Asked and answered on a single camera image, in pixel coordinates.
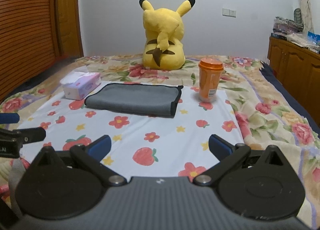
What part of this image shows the stack of folded fabrics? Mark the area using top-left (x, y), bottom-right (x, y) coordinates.
top-left (273, 17), bottom-right (304, 34)

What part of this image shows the purple tissue box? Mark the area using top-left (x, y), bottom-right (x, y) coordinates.
top-left (60, 71), bottom-right (101, 101)

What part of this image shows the blue printed gift bag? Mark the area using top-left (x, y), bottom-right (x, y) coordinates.
top-left (307, 31), bottom-right (320, 50)

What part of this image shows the wooden slatted wardrobe door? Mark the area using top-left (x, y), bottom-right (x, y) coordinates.
top-left (1, 0), bottom-right (60, 99)

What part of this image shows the green woven hand fan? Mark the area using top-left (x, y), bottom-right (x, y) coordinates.
top-left (293, 8), bottom-right (303, 25)

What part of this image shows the beige folded cloth pile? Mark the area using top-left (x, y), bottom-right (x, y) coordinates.
top-left (286, 33), bottom-right (309, 48)

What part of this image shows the floral bed blanket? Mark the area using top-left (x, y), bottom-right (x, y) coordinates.
top-left (1, 55), bottom-right (319, 229)

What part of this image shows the brown wooden sideboard cabinet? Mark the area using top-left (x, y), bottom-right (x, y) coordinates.
top-left (267, 37), bottom-right (320, 124)

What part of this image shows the purple and grey microfiber towel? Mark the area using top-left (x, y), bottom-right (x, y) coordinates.
top-left (85, 83), bottom-right (183, 118)

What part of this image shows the white strawberry print cloth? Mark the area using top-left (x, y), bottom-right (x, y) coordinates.
top-left (20, 86), bottom-right (243, 179)

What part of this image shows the yellow Pikachu plush toy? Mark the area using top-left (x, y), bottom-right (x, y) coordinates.
top-left (139, 0), bottom-right (196, 71)

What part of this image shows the orange lidded plastic cup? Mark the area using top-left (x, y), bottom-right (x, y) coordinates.
top-left (199, 58), bottom-right (224, 103)

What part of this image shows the white wall switch socket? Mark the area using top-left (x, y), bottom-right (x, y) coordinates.
top-left (222, 8), bottom-right (236, 18)

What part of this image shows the brown wooden room door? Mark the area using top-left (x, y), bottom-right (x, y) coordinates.
top-left (55, 0), bottom-right (84, 58)

